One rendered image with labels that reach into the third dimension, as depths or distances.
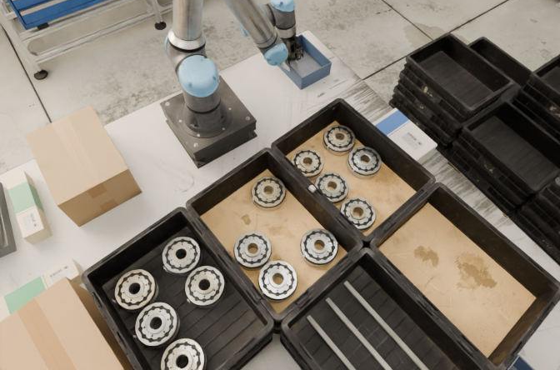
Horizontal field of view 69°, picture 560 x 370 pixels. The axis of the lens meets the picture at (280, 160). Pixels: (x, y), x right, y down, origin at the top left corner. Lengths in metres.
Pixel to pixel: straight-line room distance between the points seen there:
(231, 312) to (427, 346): 0.50
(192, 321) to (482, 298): 0.76
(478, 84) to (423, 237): 1.11
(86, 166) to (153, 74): 1.48
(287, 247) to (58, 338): 0.61
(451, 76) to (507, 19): 1.42
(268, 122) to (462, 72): 1.08
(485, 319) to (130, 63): 2.42
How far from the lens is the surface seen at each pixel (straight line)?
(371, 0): 3.32
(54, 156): 1.43
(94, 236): 1.43
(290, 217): 1.20
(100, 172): 1.34
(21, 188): 1.54
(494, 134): 2.18
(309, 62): 1.75
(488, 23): 3.42
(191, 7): 1.25
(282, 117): 1.56
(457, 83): 2.15
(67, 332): 1.19
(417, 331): 1.18
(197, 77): 1.26
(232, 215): 1.21
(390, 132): 1.46
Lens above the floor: 1.93
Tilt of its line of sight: 58 degrees down
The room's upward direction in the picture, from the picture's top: 2 degrees clockwise
